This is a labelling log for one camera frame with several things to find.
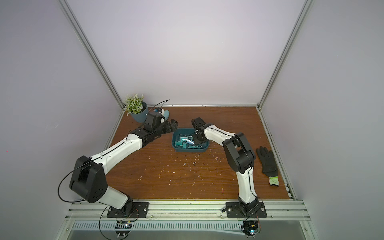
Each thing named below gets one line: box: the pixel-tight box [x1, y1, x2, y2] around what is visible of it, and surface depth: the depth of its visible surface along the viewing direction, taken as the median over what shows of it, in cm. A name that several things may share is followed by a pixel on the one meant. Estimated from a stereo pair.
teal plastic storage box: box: [171, 128, 210, 153], surface depth 97 cm
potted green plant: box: [124, 93, 148, 123], surface depth 102 cm
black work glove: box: [256, 146, 279, 186], surface depth 86 cm
